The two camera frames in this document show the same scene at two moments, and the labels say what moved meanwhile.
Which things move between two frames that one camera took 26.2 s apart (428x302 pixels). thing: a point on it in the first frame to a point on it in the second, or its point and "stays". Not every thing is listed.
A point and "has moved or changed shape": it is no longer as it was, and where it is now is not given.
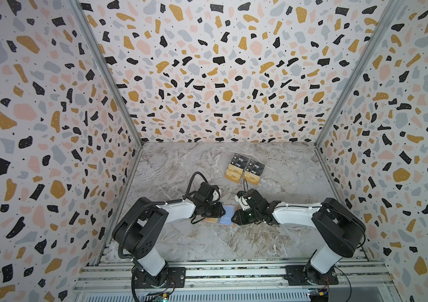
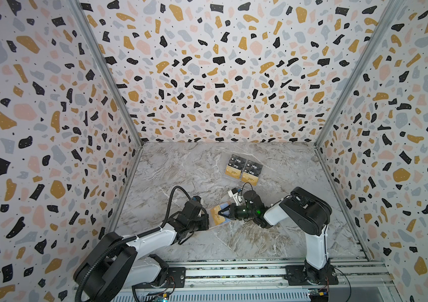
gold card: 233,173 has moved or changed shape
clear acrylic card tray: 242,167 stays
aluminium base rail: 236,279 stays
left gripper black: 221,211 to 206,219
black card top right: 255,167 stays
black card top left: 239,160 stays
